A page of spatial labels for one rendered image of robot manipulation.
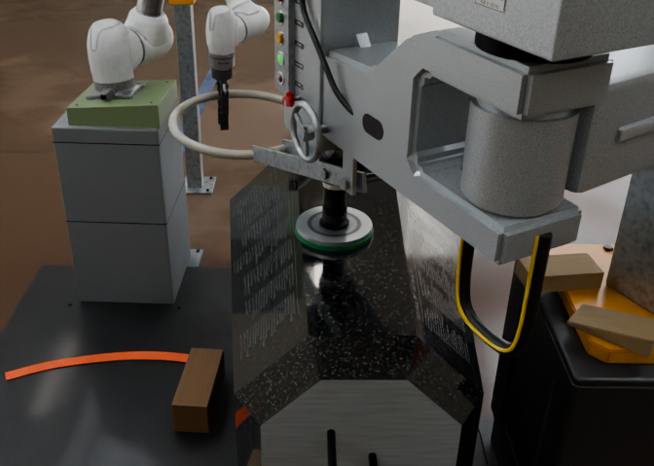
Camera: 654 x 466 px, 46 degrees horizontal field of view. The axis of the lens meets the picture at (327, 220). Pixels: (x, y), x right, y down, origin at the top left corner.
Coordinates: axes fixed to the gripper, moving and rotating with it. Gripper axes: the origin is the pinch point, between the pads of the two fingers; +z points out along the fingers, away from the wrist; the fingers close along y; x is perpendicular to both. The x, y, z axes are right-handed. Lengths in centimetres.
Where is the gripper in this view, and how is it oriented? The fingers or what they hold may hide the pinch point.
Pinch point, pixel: (223, 119)
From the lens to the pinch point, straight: 287.7
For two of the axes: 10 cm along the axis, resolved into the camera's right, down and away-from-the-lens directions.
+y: 2.6, 5.4, -8.0
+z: -0.5, 8.4, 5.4
